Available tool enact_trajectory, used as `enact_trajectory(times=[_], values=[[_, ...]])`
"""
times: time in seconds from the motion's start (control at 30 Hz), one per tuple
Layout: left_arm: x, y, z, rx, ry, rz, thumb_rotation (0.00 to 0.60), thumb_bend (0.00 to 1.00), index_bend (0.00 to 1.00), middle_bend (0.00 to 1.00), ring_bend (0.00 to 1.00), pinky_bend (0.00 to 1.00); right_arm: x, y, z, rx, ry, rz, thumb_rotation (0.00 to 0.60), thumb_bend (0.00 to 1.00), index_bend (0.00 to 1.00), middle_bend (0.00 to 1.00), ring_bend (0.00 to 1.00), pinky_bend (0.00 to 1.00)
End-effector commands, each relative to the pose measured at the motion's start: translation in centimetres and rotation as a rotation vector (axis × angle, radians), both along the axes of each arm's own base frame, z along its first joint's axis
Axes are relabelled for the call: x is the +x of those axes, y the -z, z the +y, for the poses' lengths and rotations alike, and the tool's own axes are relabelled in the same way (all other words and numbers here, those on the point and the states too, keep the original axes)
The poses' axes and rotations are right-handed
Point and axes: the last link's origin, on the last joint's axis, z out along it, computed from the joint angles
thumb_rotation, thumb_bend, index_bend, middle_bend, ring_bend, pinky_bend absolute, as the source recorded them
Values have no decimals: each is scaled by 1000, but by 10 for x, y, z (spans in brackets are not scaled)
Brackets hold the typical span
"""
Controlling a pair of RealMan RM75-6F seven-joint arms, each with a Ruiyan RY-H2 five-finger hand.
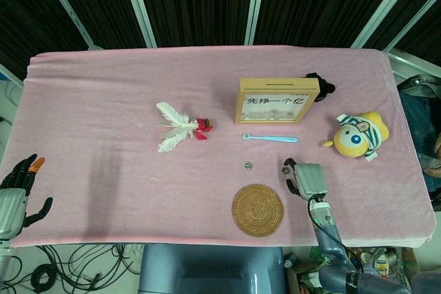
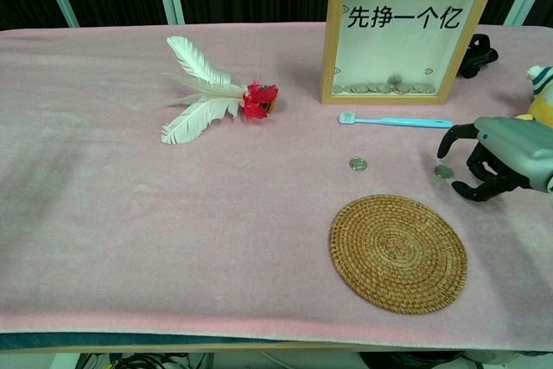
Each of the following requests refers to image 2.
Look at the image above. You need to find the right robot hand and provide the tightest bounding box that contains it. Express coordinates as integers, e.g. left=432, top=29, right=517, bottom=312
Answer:
left=436, top=116, right=553, bottom=203

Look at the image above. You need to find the black cables bundle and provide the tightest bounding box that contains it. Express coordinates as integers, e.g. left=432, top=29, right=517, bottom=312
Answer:
left=77, top=351, right=211, bottom=369

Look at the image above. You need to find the black clip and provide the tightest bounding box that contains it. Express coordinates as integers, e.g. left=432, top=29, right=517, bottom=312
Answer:
left=457, top=33, right=499, bottom=80

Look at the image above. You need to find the white feather red flower toy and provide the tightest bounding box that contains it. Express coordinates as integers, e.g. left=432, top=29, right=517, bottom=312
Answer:
left=159, top=35, right=281, bottom=145

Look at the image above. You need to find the pink table cloth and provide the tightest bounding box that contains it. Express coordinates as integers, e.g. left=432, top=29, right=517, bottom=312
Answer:
left=0, top=22, right=553, bottom=352

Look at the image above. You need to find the yellow plush toy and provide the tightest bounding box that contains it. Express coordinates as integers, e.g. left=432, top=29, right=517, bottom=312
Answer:
left=513, top=64, right=553, bottom=123

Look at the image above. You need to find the wooden coin bank frame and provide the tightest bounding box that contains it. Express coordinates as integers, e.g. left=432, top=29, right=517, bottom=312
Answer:
left=319, top=0, right=503, bottom=106

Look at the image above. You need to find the light blue toothbrush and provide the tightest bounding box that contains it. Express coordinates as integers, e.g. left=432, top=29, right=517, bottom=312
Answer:
left=337, top=111, right=454, bottom=130

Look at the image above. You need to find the round woven rattan coaster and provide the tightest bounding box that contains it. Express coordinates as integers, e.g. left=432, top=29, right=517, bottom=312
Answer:
left=328, top=194, right=469, bottom=315

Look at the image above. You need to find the teal cloth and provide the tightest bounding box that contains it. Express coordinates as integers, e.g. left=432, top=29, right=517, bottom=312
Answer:
left=0, top=331, right=303, bottom=351

